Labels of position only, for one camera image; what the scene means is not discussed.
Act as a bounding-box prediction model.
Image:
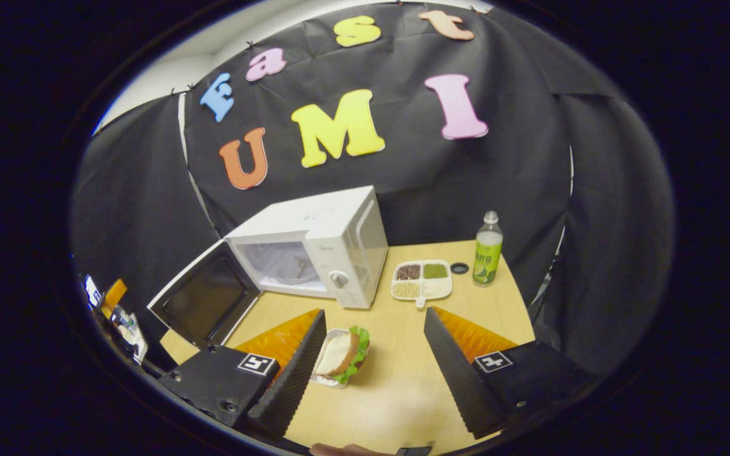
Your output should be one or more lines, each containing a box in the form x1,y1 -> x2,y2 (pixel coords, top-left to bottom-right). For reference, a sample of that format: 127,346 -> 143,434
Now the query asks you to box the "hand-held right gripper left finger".
161,308 -> 328,439

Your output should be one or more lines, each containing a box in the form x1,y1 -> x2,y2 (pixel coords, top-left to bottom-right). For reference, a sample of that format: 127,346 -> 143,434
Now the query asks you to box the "white divided plate with grains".
390,260 -> 453,308

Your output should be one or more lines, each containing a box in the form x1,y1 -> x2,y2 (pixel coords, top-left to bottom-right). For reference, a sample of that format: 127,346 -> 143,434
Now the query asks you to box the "small white square tray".
310,327 -> 366,388

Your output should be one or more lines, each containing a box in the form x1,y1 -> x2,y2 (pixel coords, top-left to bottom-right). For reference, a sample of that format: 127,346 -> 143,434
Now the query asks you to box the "sandwich with lettuce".
317,325 -> 371,385

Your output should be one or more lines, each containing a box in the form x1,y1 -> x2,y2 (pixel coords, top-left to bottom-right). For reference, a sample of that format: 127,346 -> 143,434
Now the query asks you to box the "black backdrop cloth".
70,0 -> 676,381

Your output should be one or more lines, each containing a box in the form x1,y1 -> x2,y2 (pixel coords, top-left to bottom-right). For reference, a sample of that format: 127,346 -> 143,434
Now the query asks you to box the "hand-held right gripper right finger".
424,307 -> 597,440

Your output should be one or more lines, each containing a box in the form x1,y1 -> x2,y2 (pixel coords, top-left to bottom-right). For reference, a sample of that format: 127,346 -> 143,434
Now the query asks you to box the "green label drink bottle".
473,211 -> 504,286

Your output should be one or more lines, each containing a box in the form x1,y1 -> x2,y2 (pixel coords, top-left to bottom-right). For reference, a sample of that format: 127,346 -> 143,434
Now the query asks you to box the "white microwave oven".
148,185 -> 390,350

